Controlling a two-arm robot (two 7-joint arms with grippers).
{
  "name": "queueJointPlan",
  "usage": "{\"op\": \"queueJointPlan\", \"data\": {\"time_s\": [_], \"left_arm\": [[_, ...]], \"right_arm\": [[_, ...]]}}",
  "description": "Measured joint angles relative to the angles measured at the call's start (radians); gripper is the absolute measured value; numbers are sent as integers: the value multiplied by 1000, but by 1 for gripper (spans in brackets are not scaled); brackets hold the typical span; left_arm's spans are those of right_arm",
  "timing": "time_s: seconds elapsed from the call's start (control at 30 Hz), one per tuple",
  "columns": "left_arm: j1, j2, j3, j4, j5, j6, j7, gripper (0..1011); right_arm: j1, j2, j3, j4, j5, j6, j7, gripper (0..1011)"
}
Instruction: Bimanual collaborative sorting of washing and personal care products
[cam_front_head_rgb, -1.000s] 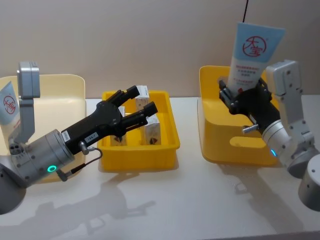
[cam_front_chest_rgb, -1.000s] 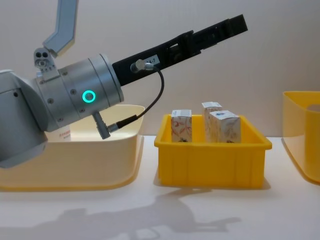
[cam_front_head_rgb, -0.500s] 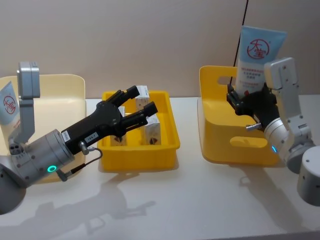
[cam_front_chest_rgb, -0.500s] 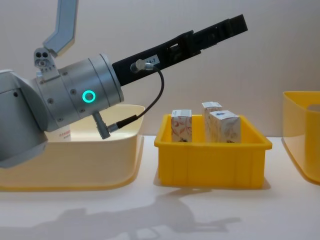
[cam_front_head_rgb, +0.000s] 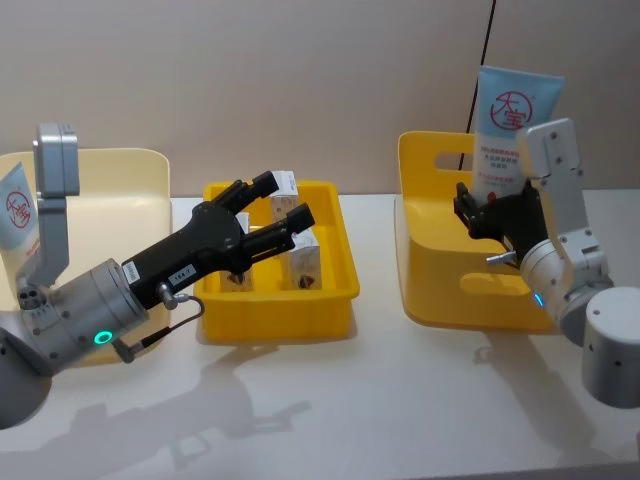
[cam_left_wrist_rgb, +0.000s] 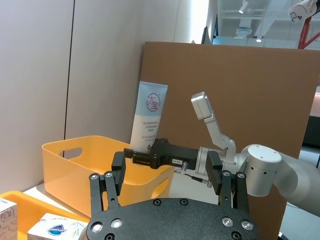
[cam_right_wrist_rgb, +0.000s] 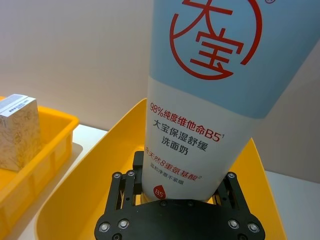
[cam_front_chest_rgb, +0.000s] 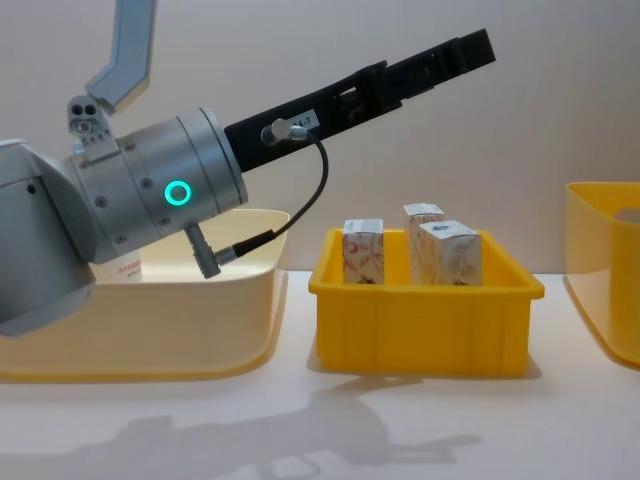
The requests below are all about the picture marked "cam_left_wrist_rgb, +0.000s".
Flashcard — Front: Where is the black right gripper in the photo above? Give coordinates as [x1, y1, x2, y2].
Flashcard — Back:
[124, 137, 200, 173]

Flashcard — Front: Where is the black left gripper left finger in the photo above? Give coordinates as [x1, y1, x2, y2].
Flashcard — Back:
[89, 151, 127, 218]

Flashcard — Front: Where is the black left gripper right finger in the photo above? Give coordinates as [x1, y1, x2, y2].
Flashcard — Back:
[206, 151, 251, 213]

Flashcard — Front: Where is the white and blue cosmetic tube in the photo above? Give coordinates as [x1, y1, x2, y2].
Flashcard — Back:
[129, 81, 169, 154]

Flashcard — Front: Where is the white box with blue logo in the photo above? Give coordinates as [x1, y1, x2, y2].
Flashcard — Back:
[27, 212, 90, 240]

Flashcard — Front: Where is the brown cardboard panel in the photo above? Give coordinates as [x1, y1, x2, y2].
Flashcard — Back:
[138, 41, 320, 240]

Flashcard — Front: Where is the white box with line drawing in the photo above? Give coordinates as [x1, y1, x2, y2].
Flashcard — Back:
[0, 197, 18, 240]

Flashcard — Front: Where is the thin dark gripper cable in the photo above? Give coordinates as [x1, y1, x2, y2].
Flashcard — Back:
[174, 162, 209, 187]

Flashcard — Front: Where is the yellow plastic bin with handles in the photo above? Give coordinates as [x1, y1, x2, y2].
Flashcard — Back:
[41, 135, 176, 218]

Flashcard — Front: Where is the white camera on red stand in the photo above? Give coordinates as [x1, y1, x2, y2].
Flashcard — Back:
[288, 0, 320, 50]

